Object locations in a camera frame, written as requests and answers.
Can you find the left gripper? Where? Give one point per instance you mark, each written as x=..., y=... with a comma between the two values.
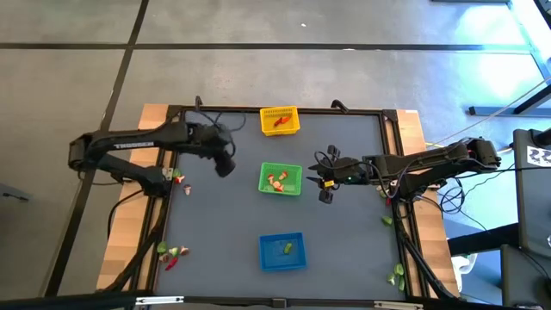
x=213, y=140

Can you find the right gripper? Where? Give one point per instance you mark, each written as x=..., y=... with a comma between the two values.
x=346, y=172

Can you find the beige toy mushroom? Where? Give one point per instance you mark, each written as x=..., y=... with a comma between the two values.
x=379, y=188

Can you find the green toy vegetable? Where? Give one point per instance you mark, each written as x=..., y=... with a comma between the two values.
x=390, y=280
x=287, y=248
x=383, y=194
x=399, y=270
x=162, y=246
x=401, y=283
x=173, y=251
x=177, y=173
x=386, y=221

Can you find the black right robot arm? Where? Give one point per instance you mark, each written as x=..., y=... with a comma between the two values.
x=430, y=161

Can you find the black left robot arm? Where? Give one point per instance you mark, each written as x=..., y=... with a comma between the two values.
x=129, y=144

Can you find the yellow sticker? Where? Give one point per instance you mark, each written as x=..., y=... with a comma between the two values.
x=329, y=184

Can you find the green plastic basket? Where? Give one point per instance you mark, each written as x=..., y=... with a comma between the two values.
x=292, y=189

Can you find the yellow plastic basket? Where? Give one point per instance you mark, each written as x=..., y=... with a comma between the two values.
x=269, y=129

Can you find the blue plastic basket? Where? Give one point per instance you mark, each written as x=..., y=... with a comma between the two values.
x=271, y=258

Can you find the light wooden table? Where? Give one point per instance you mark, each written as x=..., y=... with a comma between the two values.
x=122, y=254

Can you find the white plastic object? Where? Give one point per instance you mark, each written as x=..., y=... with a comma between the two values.
x=462, y=267

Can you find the black metal base bar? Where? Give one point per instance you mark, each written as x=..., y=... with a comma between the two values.
x=482, y=239

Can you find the black desk leg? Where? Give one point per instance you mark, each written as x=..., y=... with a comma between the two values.
x=495, y=110

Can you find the grey floor object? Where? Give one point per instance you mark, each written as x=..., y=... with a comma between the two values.
x=10, y=191

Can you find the black equipment cart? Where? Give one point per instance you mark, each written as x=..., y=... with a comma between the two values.
x=531, y=206

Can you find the black white marker tag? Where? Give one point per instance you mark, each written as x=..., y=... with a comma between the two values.
x=538, y=156

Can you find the black rig beam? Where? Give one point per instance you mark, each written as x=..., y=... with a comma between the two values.
x=64, y=303

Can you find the black equipment box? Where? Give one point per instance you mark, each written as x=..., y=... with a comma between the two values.
x=525, y=280

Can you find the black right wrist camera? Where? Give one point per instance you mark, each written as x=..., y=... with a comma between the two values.
x=325, y=196

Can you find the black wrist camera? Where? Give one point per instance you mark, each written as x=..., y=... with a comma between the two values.
x=225, y=165
x=325, y=196

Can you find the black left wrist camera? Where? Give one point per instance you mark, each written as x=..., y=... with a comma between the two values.
x=225, y=165

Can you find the black aluminium table frame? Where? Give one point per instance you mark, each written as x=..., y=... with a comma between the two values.
x=232, y=108

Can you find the black frame clamp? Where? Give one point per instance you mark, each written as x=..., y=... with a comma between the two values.
x=198, y=102
x=337, y=102

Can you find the small grey beam bracket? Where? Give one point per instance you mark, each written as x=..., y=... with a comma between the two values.
x=279, y=303

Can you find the silver beam bracket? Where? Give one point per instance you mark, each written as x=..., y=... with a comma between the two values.
x=159, y=300
x=398, y=305

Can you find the thin dark desk frame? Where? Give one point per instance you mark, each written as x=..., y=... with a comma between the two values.
x=528, y=41

